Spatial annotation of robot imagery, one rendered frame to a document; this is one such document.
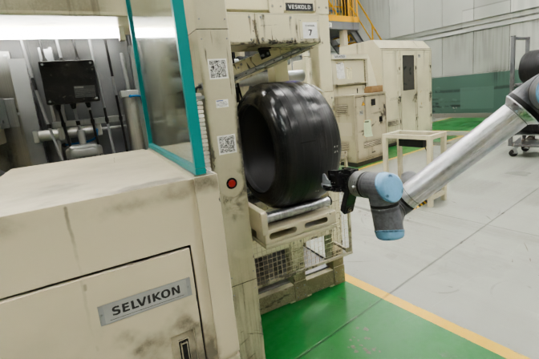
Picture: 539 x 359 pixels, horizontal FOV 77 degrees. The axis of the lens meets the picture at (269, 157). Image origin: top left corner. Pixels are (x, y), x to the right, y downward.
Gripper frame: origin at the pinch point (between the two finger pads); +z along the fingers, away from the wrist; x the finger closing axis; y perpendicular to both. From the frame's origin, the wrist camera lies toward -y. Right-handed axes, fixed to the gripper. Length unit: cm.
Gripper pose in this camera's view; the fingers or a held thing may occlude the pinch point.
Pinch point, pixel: (324, 185)
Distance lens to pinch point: 139.8
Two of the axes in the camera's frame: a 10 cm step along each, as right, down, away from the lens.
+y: -1.5, -9.9, -0.7
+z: -4.4, 0.0, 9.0
